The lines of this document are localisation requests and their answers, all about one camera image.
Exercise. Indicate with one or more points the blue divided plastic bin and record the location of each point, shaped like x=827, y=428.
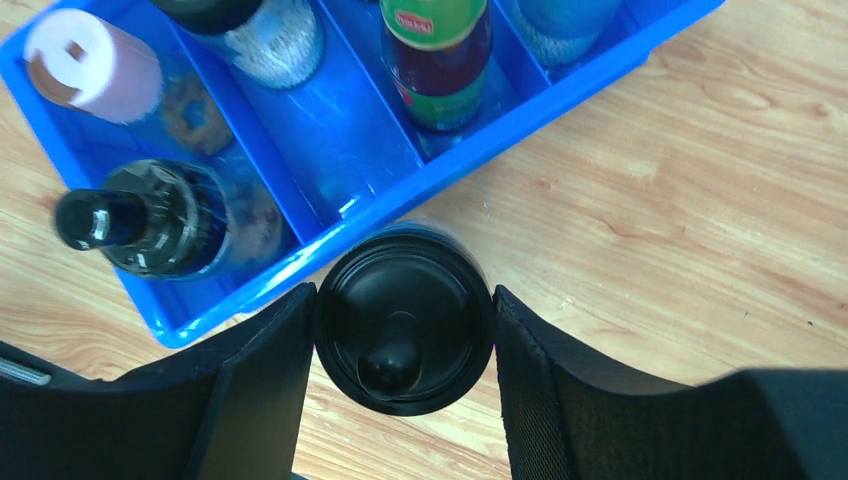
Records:
x=340, y=154

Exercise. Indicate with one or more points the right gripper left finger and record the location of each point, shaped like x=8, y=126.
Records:
x=228, y=407

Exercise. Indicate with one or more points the silver lid millet jar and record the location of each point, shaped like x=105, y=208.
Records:
x=559, y=32

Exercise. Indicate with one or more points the black cap soy bottle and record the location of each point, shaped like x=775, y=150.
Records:
x=161, y=219

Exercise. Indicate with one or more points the yellow cap sauce bottle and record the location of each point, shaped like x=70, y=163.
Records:
x=437, y=53

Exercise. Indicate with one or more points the pink lid spice jar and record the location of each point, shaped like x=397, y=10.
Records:
x=86, y=64

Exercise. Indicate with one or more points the black lid jar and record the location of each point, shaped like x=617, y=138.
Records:
x=278, y=44
x=404, y=322

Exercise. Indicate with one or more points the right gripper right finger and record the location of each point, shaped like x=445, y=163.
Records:
x=572, y=412

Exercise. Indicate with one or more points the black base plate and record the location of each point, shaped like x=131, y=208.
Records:
x=21, y=366

